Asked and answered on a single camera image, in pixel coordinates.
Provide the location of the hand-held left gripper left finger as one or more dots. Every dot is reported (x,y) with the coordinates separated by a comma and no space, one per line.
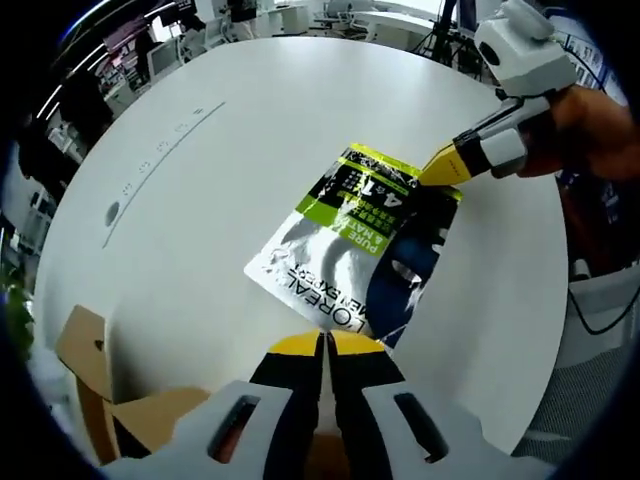
(295,380)

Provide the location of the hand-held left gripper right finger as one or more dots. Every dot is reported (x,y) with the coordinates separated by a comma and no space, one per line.
(360,385)

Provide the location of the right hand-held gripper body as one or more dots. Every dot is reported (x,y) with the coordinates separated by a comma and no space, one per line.
(530,55)

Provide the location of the silver green soft item packet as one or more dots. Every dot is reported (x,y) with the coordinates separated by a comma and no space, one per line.
(330,250)

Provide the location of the person's right hand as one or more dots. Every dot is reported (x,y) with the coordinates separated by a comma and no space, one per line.
(575,135)

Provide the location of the black tripod stand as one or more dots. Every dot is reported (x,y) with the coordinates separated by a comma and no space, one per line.
(442,30)

